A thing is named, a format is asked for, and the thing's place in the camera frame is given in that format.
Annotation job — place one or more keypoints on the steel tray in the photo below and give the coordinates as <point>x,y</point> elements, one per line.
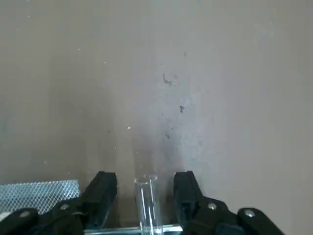
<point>117,229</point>

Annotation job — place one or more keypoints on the glass test tube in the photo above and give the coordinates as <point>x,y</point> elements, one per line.
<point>146,195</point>

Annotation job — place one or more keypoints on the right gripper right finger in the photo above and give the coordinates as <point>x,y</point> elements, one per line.
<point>188,195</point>

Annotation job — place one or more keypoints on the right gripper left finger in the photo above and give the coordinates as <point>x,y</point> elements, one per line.
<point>100,195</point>

